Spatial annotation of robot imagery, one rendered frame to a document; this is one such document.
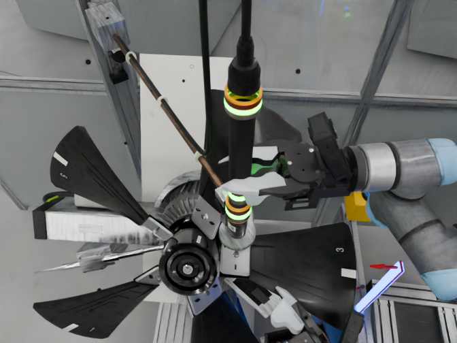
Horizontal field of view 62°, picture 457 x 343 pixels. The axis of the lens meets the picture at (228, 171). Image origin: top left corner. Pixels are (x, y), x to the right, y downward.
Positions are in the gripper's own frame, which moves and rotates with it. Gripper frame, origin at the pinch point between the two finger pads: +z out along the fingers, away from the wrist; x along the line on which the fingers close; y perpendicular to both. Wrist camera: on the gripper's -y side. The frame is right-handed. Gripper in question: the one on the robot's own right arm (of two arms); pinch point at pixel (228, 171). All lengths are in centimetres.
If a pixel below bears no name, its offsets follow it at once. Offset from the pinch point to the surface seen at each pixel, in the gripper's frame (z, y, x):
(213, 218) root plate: 2.4, 23.5, 5.3
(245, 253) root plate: -4.0, 31.1, 0.2
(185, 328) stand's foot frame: 18, 142, 13
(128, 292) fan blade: 22.1, 37.2, -3.5
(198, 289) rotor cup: 6.6, 30.8, -6.6
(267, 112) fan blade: -9.2, 5.6, 16.6
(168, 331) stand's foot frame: 26, 142, 12
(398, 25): -57, 20, 61
